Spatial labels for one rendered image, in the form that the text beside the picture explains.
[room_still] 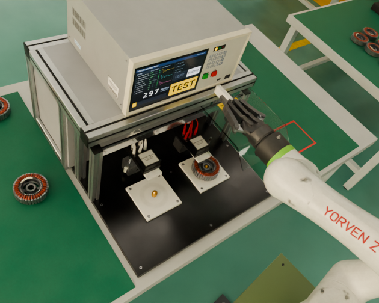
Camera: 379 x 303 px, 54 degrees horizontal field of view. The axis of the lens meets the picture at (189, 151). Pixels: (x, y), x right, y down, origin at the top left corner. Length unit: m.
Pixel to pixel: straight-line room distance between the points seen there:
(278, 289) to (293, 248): 1.04
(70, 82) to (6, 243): 0.54
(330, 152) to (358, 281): 0.81
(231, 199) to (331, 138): 0.70
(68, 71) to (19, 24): 2.12
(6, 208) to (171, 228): 0.55
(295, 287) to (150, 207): 0.58
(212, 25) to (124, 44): 0.30
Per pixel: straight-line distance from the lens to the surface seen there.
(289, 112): 1.93
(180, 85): 1.17
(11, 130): 1.56
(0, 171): 1.46
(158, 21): 1.15
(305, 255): 2.44
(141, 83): 1.05
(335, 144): 1.93
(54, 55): 1.30
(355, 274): 1.22
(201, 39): 1.13
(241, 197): 1.47
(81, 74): 1.23
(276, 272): 1.41
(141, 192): 1.36
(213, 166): 1.46
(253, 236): 2.34
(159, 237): 1.30
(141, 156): 1.28
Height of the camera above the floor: 1.94
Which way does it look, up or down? 50 degrees down
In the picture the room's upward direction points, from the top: 21 degrees clockwise
